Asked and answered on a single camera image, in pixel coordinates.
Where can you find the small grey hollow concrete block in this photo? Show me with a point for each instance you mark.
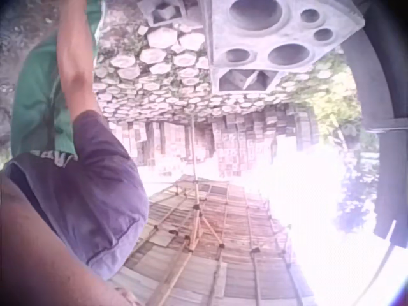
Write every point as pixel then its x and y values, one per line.
pixel 164 12

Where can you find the field of hexagonal paving stones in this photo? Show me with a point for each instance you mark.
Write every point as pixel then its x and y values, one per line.
pixel 165 79

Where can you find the stacks of patterned tiles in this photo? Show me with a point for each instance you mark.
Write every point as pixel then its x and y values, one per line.
pixel 236 143

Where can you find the thin metal pole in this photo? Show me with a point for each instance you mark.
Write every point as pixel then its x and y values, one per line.
pixel 194 150

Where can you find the green leafy trees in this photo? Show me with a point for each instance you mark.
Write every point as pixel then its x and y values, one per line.
pixel 338 105

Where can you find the bamboo frame sheet roof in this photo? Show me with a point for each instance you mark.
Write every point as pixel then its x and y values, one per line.
pixel 207 255

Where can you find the grey concrete pillar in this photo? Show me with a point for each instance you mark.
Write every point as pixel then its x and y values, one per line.
pixel 379 83

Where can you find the grey concrete block round holes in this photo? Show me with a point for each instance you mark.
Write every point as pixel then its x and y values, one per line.
pixel 255 41

